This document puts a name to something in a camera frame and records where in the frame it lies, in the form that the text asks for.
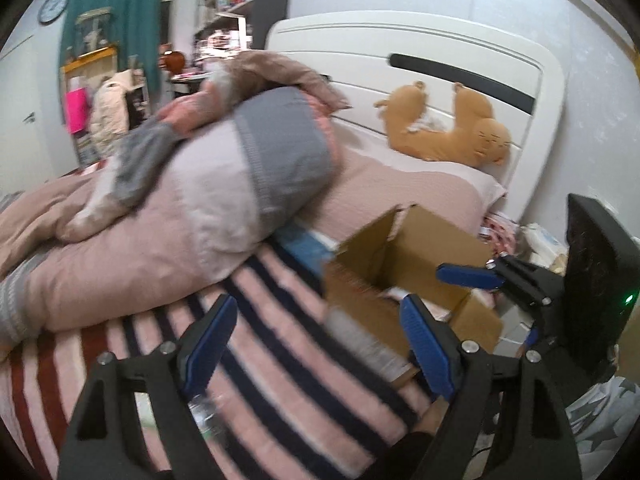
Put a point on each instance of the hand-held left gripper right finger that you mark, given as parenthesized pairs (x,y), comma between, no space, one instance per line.
(425,345)

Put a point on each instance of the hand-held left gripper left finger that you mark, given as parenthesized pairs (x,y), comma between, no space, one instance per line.
(210,345)

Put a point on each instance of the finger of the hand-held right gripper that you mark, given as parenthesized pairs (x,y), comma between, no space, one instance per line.
(465,276)
(547,332)

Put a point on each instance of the brown cardboard box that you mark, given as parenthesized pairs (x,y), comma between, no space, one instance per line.
(430,250)

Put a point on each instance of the clear plastic packet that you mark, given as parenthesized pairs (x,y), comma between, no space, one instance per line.
(207,412)

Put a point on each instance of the red patterned cloth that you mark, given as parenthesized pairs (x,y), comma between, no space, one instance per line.
(500,232)

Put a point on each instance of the grey star print cloth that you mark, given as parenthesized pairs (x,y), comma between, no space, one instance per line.
(600,415)

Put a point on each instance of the striped plush blanket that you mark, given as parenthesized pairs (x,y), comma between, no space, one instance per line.
(300,385)

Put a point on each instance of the pink pillow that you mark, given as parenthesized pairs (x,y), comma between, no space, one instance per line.
(390,190)

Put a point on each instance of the pink grey striped duvet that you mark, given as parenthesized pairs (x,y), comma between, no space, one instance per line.
(175,220)

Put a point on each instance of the orange plush cat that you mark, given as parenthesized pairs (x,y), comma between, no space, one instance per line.
(450,135)

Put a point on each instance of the white bed headboard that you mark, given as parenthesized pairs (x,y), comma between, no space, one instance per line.
(350,50)

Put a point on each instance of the white puffer jacket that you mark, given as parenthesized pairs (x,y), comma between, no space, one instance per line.
(110,110)

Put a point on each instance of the cluttered desk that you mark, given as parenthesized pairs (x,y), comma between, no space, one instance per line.
(190,79)

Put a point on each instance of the bright pink bag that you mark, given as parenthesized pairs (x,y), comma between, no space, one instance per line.
(76,110)

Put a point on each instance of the orange ball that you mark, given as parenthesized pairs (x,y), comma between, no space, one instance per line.
(173,62)

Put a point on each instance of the white door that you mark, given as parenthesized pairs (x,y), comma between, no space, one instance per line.
(20,120)

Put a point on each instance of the yellow shelf unit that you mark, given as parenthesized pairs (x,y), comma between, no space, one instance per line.
(92,56)

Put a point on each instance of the white desk lamp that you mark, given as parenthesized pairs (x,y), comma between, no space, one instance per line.
(241,30)

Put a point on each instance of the glass display case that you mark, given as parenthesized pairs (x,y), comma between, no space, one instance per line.
(94,30)

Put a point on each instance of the teal curtain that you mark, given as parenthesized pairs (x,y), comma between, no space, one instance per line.
(135,5)

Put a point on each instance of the round wall clock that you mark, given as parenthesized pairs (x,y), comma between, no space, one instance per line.
(53,6)

